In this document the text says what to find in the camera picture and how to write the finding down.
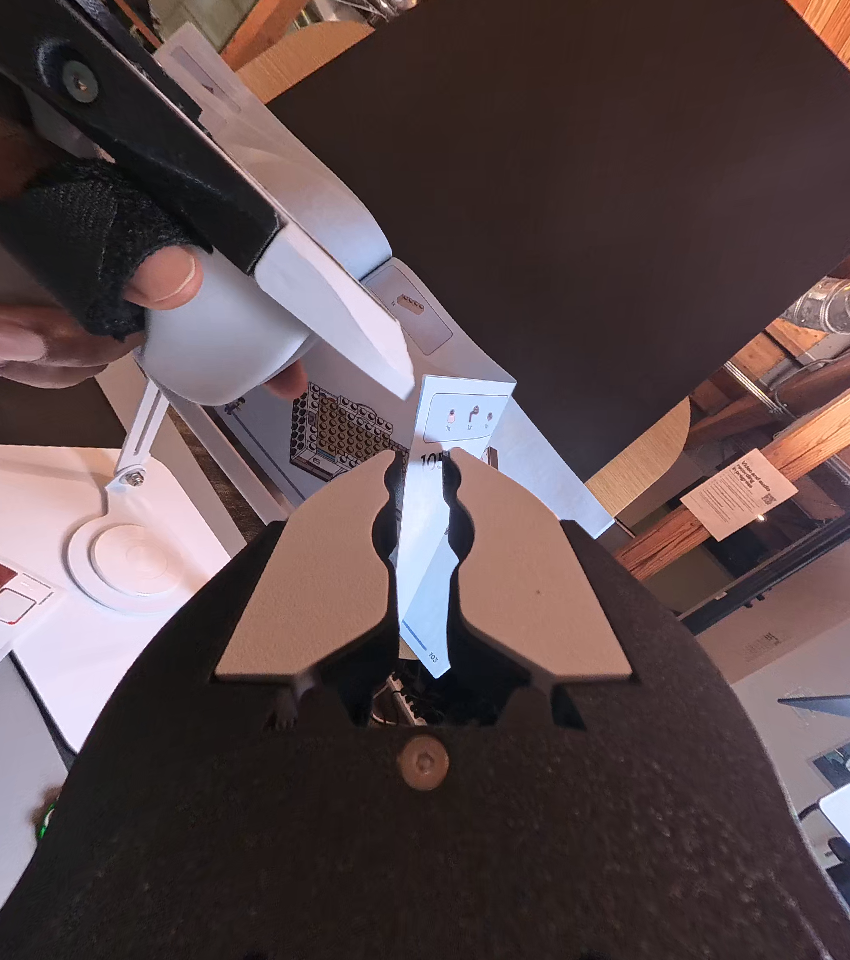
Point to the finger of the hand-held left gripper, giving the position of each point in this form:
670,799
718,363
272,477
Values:
342,315

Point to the dark brown board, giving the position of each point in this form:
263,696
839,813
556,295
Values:
582,187

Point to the toy brick campfire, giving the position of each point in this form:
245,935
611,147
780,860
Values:
46,821

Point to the instruction booklet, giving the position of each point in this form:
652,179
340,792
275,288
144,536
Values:
335,202

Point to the white book stand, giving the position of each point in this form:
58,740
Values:
20,487

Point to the person's left hand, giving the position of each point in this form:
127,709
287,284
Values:
20,345

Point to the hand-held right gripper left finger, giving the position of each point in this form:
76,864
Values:
312,585

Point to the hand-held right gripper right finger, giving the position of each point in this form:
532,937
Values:
537,592

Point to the white paper notice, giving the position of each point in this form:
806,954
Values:
739,495

